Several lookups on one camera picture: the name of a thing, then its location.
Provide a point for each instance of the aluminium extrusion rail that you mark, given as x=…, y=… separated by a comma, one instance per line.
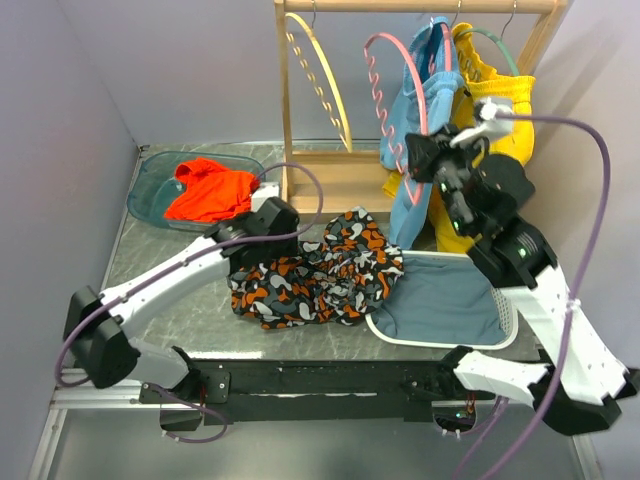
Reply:
x=123, y=396

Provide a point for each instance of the wooden clothes rack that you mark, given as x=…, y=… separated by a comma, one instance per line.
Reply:
x=331, y=181

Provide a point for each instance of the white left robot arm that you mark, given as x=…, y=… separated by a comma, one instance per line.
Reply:
x=102, y=330

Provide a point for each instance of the green hanger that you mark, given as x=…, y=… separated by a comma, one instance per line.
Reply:
x=497, y=41

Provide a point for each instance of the pink hanger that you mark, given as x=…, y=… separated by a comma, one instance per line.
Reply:
x=447, y=46
x=388, y=131

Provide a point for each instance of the orange shorts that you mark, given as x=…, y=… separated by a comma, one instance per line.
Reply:
x=212, y=192

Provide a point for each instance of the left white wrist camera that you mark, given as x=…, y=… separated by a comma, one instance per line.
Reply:
x=264, y=191

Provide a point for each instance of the light blue shorts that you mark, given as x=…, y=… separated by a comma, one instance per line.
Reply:
x=439, y=88

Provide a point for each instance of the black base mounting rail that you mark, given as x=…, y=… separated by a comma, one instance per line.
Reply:
x=265, y=390

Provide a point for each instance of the grey-blue cloth in basket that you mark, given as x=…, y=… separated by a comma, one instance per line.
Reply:
x=435, y=300

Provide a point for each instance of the teal plastic bin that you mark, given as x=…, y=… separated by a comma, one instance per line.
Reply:
x=156, y=186

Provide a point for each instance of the yellow hanger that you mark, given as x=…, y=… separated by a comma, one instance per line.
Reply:
x=335, y=107

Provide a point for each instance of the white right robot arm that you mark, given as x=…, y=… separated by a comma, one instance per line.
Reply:
x=577, y=391

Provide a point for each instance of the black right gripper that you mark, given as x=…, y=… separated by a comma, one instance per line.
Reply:
x=426, y=150

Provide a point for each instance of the pink hanger under blue shorts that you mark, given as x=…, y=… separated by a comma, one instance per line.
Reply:
x=447, y=46

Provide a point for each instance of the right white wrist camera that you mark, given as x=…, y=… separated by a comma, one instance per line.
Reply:
x=491, y=122

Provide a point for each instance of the yellow shorts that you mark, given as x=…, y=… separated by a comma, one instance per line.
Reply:
x=479, y=80

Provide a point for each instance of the white laundry basket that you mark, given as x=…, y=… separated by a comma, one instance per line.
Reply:
x=507, y=315

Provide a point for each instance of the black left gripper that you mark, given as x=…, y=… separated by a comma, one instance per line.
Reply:
x=286, y=248

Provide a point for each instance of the camouflage patterned shorts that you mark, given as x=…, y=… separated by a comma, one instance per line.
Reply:
x=342, y=279

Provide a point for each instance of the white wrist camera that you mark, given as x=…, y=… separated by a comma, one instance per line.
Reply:
x=264, y=191
x=491, y=122

